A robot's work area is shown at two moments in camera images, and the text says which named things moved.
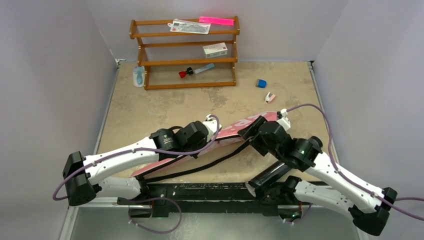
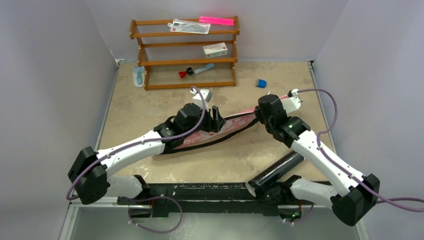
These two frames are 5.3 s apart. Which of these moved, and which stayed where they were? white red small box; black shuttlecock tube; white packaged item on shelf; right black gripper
Moved: right black gripper
Stayed: white red small box; white packaged item on shelf; black shuttlecock tube
